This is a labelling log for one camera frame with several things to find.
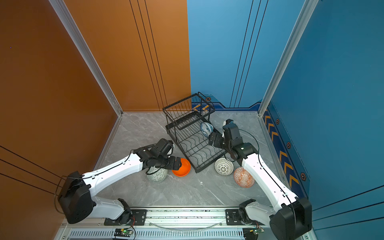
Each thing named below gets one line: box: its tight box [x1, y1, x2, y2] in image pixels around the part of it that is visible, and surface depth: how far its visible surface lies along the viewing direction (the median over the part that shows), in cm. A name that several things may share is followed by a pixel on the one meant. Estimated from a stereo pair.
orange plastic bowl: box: [172, 158, 191, 177], surface depth 87 cm
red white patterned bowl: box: [233, 166, 256, 188], surface depth 86 cm
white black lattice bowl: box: [214, 157, 234, 176], surface depth 91 cm
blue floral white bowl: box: [200, 122, 214, 138], surface depth 107 cm
